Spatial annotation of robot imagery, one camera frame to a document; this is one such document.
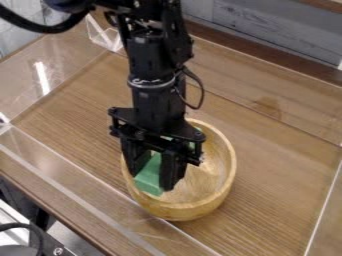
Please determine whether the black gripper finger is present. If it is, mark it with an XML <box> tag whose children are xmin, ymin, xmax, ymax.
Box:
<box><xmin>159</xmin><ymin>150</ymin><xmax>187</xmax><ymax>191</ymax></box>
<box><xmin>121</xmin><ymin>137</ymin><xmax>151</xmax><ymax>176</ymax></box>

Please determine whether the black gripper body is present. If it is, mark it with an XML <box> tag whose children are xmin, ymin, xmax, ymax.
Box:
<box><xmin>107</xmin><ymin>84</ymin><xmax>207</xmax><ymax>167</ymax></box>

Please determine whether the green rectangular block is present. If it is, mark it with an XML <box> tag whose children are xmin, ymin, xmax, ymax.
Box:
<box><xmin>133</xmin><ymin>126</ymin><xmax>202</xmax><ymax>197</ymax></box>

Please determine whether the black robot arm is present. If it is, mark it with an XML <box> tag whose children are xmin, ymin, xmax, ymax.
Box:
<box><xmin>44</xmin><ymin>0</ymin><xmax>206</xmax><ymax>191</ymax></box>

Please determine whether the brown wooden bowl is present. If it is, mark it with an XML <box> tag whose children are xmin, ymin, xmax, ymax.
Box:
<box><xmin>121</xmin><ymin>118</ymin><xmax>237</xmax><ymax>221</ymax></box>

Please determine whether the clear acrylic tray wall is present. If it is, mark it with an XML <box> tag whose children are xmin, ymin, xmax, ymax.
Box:
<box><xmin>0</xmin><ymin>125</ymin><xmax>221</xmax><ymax>256</ymax></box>

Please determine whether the clear acrylic corner bracket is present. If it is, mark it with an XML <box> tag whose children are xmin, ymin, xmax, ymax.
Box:
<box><xmin>86</xmin><ymin>14</ymin><xmax>123</xmax><ymax>52</ymax></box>

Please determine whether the black metal table frame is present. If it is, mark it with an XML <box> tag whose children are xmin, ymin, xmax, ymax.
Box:
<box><xmin>0</xmin><ymin>178</ymin><xmax>106</xmax><ymax>256</ymax></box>

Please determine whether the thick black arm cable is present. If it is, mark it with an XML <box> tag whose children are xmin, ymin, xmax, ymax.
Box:
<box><xmin>0</xmin><ymin>3</ymin><xmax>95</xmax><ymax>34</ymax></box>

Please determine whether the black cable bottom left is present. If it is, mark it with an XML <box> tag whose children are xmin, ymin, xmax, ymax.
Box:
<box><xmin>0</xmin><ymin>222</ymin><xmax>46</xmax><ymax>256</ymax></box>

